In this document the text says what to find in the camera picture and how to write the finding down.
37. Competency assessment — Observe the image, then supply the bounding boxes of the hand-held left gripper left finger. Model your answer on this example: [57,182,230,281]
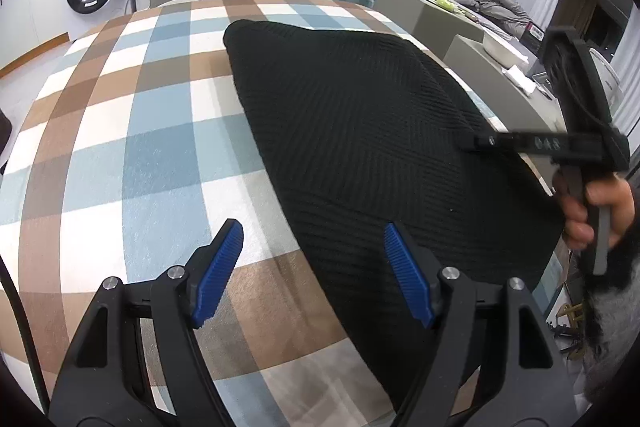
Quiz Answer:
[47,219,244,427]

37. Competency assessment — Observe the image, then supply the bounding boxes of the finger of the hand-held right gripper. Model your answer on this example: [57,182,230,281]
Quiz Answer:
[457,132,523,152]

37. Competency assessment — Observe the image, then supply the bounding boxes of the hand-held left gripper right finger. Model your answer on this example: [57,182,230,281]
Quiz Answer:
[384,222,583,427]

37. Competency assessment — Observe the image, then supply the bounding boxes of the black knit sweater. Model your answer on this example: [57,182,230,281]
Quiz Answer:
[222,19,566,413]

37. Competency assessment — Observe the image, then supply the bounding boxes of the person's right forearm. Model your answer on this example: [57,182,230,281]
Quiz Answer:
[570,227,640,403]

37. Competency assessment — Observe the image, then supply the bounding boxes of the person's right hand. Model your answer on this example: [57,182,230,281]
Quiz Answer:
[552,171,637,252]

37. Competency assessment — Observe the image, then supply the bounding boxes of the white appliance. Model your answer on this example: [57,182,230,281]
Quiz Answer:
[590,49,622,124]

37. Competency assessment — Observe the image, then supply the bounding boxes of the white folded towel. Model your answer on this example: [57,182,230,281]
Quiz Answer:
[501,64,538,96]

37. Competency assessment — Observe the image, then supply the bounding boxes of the black box with label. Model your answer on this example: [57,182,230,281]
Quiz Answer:
[520,22,547,54]

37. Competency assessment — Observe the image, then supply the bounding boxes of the white basin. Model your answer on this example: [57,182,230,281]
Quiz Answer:
[482,31,531,68]

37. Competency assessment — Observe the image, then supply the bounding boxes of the grey quilt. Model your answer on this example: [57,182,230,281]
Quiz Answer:
[450,0,536,38]

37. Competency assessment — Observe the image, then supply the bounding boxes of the low grey cabinet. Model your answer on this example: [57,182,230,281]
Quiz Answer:
[375,0,483,62]

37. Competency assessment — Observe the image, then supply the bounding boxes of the plaid tablecloth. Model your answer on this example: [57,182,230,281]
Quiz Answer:
[0,0,556,427]

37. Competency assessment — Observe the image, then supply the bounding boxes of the white base cabinets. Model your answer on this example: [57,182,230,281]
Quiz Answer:
[0,0,71,68]

